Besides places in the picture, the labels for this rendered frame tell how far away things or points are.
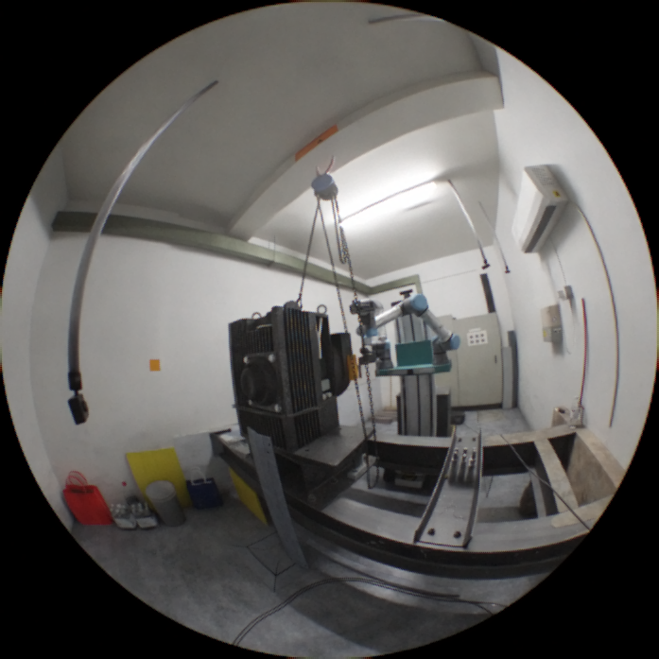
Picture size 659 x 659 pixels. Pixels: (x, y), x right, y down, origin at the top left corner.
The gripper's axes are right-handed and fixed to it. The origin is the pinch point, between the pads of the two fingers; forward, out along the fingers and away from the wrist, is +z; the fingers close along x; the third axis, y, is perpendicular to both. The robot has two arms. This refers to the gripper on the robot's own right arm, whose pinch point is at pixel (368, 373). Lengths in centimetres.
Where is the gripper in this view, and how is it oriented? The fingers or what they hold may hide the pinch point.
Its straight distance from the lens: 141.0
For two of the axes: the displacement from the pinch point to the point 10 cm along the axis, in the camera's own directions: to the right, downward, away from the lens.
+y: 5.5, 4.3, 7.1
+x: -8.3, 2.7, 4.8
